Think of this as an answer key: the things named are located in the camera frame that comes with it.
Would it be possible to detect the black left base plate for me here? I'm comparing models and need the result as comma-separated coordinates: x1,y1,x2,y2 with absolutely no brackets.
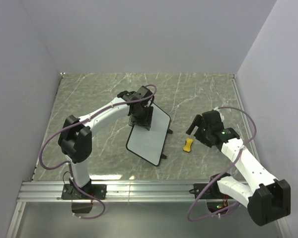
61,183,107,200

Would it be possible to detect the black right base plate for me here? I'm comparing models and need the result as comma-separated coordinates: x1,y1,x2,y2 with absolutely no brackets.
193,182,229,200

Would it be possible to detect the yellow bone-shaped eraser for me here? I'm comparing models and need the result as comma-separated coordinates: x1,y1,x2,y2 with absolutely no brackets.
183,138,194,153

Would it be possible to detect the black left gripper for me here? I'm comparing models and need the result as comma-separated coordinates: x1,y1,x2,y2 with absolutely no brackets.
129,105,153,130

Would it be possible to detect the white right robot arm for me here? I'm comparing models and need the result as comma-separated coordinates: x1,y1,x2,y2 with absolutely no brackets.
186,110,291,226

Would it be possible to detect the small whiteboard with black frame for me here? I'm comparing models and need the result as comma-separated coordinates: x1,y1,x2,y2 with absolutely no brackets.
126,104,173,166

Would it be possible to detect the aluminium right edge rail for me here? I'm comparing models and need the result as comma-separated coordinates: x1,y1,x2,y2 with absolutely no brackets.
229,74,258,159

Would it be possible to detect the aluminium mounting rail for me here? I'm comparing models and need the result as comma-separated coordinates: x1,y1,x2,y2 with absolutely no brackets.
16,180,208,203

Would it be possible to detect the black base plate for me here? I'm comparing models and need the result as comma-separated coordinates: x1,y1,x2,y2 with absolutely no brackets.
61,183,107,200
193,182,229,200

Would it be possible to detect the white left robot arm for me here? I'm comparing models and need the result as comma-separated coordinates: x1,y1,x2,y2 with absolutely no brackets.
58,84,157,199

